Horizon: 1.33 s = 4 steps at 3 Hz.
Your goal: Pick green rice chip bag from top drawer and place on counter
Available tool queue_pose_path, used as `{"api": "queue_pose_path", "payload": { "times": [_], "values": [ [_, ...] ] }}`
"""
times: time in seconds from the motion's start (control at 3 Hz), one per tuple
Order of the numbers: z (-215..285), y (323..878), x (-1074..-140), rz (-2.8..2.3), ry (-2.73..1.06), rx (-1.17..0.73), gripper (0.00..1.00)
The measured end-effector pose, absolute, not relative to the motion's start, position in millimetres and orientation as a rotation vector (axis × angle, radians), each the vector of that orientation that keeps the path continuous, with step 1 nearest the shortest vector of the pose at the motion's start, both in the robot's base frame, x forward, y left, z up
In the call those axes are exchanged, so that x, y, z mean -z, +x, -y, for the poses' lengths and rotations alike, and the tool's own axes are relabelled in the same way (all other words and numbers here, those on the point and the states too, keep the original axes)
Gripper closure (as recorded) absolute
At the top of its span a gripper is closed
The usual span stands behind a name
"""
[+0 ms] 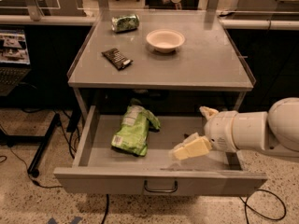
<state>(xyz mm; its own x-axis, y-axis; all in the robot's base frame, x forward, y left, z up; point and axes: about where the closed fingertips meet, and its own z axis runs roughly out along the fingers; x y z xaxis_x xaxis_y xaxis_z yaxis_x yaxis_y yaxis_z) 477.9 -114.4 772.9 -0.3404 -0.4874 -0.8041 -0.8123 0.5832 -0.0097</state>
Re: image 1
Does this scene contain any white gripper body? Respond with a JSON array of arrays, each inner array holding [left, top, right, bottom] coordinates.
[[204, 111, 237, 152]]

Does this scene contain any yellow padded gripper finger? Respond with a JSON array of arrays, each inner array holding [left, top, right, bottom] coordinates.
[[170, 133, 212, 161], [199, 106, 219, 120]]

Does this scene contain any green rice chip bag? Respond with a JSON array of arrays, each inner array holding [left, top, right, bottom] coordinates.
[[111, 98, 161, 157]]

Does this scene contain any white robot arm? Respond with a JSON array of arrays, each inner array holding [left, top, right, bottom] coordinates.
[[170, 97, 299, 161]]

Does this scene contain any grey metal counter cabinet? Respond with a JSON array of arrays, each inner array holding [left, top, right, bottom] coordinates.
[[68, 10, 255, 115]]

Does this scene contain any grey open drawer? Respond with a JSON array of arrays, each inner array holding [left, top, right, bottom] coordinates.
[[54, 105, 267, 196]]

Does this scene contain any white paper bowl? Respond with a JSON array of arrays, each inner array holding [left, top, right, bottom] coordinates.
[[146, 29, 185, 53]]

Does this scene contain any dark snack bar wrapper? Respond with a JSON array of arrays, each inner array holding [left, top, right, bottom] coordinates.
[[102, 48, 133, 70]]

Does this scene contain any green soda can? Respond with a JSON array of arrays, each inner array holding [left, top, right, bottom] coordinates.
[[111, 14, 139, 33]]

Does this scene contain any black desk stand leg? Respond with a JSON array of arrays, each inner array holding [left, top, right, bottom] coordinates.
[[0, 114, 61, 177]]

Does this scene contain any laptop computer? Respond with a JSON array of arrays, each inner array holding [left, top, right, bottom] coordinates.
[[0, 28, 31, 96]]

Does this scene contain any black drawer handle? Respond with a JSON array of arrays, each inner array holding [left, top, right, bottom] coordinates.
[[143, 180, 178, 194]]

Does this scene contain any black floor cable right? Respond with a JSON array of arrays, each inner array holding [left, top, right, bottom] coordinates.
[[239, 189, 288, 224]]

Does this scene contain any black floor cable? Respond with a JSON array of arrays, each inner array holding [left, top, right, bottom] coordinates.
[[0, 121, 64, 189], [239, 189, 288, 224], [100, 193, 111, 224]]

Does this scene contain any black floor cable centre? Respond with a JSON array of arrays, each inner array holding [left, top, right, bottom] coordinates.
[[100, 193, 111, 224]]

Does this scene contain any black floor cable left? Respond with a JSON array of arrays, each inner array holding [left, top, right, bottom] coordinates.
[[0, 121, 64, 189]]

